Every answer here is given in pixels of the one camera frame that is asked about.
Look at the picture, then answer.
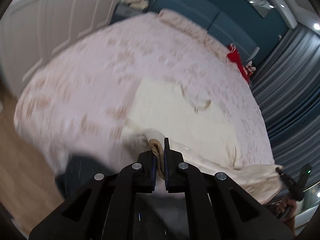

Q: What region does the red plush toy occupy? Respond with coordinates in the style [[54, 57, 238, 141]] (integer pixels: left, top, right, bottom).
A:
[[227, 43, 256, 83]]

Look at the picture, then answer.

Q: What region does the ceiling spot light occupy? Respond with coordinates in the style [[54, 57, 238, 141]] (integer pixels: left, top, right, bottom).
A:
[[313, 23, 320, 30]]

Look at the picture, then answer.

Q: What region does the grey nightstand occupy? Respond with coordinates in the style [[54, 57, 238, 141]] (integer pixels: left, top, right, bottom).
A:
[[110, 3, 146, 24]]

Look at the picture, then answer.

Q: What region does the pink butterfly pillow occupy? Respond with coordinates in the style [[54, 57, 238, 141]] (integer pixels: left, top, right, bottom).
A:
[[158, 9, 235, 67]]

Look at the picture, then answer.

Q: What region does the white wardrobe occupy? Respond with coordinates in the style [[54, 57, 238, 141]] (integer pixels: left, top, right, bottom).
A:
[[1, 0, 120, 97]]

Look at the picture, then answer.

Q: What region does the blue upholstered headboard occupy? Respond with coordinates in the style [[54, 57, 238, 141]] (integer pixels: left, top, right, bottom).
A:
[[150, 0, 288, 66]]

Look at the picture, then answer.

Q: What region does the pink butterfly bedspread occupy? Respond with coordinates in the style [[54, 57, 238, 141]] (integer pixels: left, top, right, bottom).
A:
[[14, 12, 261, 174]]

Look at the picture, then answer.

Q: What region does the white air conditioner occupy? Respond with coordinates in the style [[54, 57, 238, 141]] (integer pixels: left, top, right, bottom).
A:
[[269, 0, 298, 29]]

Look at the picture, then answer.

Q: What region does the grey blue curtain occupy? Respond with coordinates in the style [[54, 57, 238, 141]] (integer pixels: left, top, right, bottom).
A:
[[251, 25, 319, 187]]

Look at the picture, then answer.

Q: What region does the cream quilted comforter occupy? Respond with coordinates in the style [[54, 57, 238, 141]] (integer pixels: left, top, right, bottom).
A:
[[121, 79, 282, 204]]

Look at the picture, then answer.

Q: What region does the person's right hand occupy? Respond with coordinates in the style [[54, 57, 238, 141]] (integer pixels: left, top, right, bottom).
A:
[[276, 195, 297, 236]]

